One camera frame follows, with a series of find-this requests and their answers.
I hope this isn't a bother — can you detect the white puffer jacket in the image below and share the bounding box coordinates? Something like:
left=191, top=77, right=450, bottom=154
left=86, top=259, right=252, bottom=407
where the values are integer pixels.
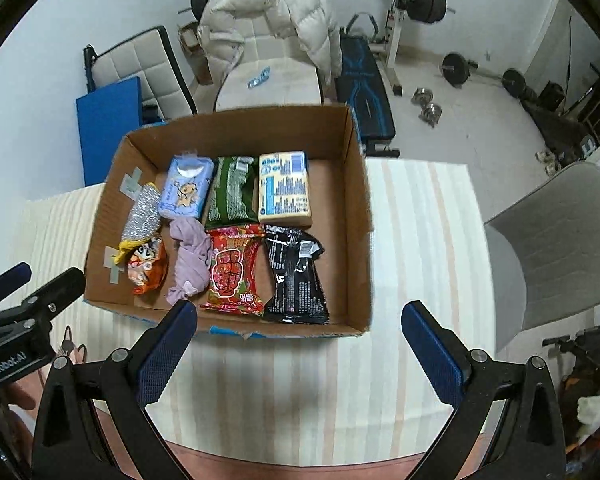
left=197, top=0, right=342, bottom=86

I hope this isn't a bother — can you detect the grey upholstered chair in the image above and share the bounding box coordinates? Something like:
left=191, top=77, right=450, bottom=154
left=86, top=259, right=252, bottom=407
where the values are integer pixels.
left=484, top=162, right=600, bottom=351

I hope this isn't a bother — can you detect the black snack bag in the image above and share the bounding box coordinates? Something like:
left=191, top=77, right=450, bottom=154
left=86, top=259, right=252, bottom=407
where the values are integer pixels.
left=263, top=226, right=329, bottom=325

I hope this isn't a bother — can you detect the striped tablecloth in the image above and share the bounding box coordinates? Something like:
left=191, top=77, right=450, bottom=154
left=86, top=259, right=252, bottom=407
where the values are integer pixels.
left=9, top=156, right=499, bottom=468

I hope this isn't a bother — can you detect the green snack bag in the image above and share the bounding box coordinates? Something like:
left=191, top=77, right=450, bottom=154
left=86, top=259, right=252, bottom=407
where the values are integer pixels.
left=204, top=156, right=258, bottom=229

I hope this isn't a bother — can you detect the blue cartoon tissue pack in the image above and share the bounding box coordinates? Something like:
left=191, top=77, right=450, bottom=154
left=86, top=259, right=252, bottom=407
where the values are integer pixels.
left=159, top=154, right=215, bottom=220

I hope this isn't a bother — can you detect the purple cloth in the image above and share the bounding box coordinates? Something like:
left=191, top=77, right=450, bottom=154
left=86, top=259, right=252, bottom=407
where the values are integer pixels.
left=166, top=217, right=212, bottom=306

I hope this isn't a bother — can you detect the blue item on chair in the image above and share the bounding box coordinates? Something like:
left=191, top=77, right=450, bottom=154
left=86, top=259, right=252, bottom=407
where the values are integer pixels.
left=247, top=66, right=271, bottom=90

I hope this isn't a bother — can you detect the red floral snack bag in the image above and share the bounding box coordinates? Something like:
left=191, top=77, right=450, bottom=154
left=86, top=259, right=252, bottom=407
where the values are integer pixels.
left=204, top=223, right=264, bottom=316

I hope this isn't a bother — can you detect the white cushioned chair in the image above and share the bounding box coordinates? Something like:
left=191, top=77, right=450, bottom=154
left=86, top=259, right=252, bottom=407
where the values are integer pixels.
left=214, top=15, right=323, bottom=112

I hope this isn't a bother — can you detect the brown cardboard box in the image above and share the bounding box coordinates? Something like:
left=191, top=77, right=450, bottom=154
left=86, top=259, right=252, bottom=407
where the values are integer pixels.
left=84, top=105, right=372, bottom=339

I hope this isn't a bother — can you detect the white squat rack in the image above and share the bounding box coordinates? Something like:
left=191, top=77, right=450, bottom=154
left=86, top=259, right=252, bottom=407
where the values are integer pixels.
left=370, top=0, right=407, bottom=96

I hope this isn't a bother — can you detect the left human hand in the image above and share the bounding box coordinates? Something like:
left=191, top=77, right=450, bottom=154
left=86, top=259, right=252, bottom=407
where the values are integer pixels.
left=6, top=382, right=36, bottom=411

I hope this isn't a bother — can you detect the blue mat board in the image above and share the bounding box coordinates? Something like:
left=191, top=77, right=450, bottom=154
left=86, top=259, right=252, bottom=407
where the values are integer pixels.
left=76, top=76, right=143, bottom=186

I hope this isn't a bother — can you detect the chrome dumbbell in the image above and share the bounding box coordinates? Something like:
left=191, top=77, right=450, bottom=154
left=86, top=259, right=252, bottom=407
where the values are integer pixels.
left=411, top=87, right=442, bottom=128

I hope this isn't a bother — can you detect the orange red snack bag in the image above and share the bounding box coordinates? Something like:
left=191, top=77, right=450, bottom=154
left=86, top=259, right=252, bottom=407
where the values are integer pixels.
left=126, top=236, right=169, bottom=296

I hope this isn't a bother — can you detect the yellow tissue pack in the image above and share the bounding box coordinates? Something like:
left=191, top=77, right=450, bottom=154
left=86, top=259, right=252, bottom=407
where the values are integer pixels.
left=258, top=151, right=312, bottom=228

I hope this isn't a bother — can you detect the folded white chair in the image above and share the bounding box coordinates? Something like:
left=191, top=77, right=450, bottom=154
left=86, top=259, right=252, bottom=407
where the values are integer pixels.
left=83, top=25, right=197, bottom=120

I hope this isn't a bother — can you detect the black barbell on floor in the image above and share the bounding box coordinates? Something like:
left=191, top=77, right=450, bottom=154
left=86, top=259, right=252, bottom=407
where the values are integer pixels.
left=440, top=52, right=538, bottom=101

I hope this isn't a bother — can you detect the black blue weight bench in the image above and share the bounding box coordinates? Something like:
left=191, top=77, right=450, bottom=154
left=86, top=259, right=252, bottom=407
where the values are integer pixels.
left=335, top=34, right=400, bottom=158

